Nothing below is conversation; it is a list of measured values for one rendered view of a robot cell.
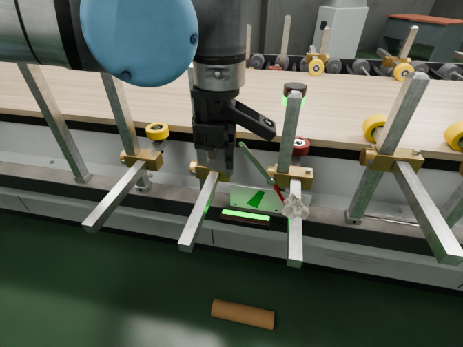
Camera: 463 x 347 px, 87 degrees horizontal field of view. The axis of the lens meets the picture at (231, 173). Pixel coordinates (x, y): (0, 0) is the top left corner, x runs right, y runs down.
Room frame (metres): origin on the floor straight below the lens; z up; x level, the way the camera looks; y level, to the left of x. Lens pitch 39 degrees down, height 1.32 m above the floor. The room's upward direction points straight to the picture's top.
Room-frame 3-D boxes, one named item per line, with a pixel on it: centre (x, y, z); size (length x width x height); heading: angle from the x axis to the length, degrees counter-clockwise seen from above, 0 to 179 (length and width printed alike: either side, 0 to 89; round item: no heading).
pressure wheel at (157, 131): (0.79, 0.27, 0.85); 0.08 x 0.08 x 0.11
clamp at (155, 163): (0.68, 0.31, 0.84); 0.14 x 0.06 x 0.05; 78
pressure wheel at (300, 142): (0.69, -0.22, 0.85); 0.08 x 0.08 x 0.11
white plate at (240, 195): (0.57, -0.12, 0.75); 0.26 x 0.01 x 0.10; 78
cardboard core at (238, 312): (0.50, -0.05, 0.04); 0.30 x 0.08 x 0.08; 78
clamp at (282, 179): (0.59, -0.18, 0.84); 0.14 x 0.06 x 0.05; 78
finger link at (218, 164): (0.42, 0.03, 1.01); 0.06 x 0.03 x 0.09; 88
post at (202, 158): (0.64, 0.09, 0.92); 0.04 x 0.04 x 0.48; 78
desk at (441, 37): (5.76, -3.94, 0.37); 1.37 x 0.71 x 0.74; 19
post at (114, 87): (0.69, 0.33, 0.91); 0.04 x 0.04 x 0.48; 78
